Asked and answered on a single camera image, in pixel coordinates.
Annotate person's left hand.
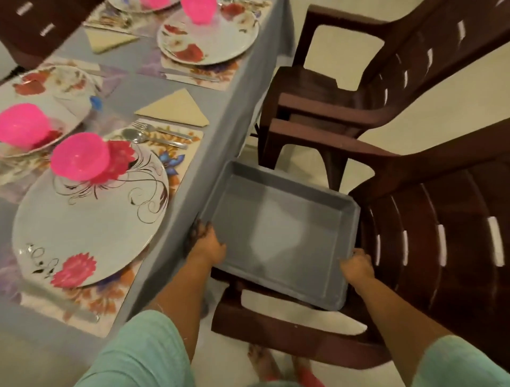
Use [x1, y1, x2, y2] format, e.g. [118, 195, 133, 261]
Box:
[185, 218, 228, 265]

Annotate person's right hand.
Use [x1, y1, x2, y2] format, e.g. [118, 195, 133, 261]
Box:
[339, 248, 376, 285]

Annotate silver fork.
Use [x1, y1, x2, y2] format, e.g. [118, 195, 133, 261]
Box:
[131, 120, 194, 141]

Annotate gray tablecloth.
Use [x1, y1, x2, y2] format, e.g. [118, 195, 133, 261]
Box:
[0, 0, 295, 375]

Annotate gray rectangular plastic tray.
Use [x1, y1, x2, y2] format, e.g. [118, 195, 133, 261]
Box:
[198, 159, 362, 312]

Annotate person's left teal sleeve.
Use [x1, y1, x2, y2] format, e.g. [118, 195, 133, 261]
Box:
[75, 310, 193, 387]

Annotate person's foot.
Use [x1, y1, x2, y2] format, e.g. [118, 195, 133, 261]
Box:
[292, 356, 326, 387]
[247, 344, 284, 384]

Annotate person's right forearm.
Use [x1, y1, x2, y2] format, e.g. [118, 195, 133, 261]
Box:
[351, 275, 455, 387]

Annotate person's right foot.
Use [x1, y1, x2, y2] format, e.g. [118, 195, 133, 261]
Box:
[292, 356, 326, 387]

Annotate folded beige napkin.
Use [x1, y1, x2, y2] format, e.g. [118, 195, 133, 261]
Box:
[85, 30, 139, 54]
[135, 88, 210, 128]

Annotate floral placemat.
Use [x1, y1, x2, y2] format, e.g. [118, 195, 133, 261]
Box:
[137, 16, 261, 91]
[19, 117, 205, 339]
[0, 59, 129, 189]
[83, 0, 182, 37]

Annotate brown plastic armchair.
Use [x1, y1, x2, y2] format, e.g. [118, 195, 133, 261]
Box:
[256, 0, 510, 191]
[210, 118, 510, 372]
[0, 0, 105, 71]

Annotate person's right teal sleeve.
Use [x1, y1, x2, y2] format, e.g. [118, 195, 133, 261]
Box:
[411, 335, 510, 387]

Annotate silver table knife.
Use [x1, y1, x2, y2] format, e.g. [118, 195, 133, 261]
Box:
[159, 69, 220, 83]

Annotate person's teal sleeve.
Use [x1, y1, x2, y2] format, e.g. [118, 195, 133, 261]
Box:
[75, 310, 193, 387]
[411, 335, 510, 387]

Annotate person's left foot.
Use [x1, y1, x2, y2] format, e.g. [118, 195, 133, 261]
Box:
[247, 344, 284, 384]

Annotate white plate with swirl print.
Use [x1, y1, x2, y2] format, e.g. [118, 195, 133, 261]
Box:
[11, 140, 170, 289]

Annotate person's left forearm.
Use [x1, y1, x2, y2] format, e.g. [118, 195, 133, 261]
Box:
[144, 255, 216, 361]

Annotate silver spoon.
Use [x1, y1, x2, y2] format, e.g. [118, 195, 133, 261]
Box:
[121, 128, 188, 150]

